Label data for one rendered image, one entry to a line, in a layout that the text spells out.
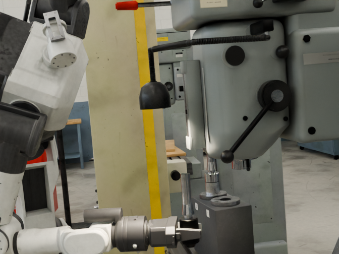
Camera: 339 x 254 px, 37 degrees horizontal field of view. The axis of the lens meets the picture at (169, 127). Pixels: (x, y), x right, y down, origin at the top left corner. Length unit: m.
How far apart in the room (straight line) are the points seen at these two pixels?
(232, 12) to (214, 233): 0.71
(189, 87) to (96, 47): 1.76
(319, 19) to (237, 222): 0.67
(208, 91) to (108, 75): 1.79
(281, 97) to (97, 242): 0.56
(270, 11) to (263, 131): 0.26
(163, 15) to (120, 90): 7.56
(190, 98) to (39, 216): 0.73
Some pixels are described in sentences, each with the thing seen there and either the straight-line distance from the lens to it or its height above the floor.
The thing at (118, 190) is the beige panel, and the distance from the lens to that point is 2.97.
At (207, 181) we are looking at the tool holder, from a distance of 1.66.
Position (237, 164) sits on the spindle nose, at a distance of 1.24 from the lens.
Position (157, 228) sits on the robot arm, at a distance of 1.26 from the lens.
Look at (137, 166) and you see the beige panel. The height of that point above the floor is 1.02.
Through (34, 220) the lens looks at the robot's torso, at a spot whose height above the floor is 1.10.
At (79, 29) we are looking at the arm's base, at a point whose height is 1.67.
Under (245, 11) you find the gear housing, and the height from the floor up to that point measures 1.64.
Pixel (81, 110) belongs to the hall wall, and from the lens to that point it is 10.18.
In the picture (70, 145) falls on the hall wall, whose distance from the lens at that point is 10.24.
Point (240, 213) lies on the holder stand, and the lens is 1.56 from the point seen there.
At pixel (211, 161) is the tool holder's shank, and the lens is 1.65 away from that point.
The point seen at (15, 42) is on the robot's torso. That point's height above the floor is 1.64.
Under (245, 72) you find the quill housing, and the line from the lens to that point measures 1.15.
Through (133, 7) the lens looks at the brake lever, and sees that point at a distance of 1.30.
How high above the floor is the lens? 1.51
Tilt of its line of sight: 5 degrees down
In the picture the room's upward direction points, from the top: 5 degrees counter-clockwise
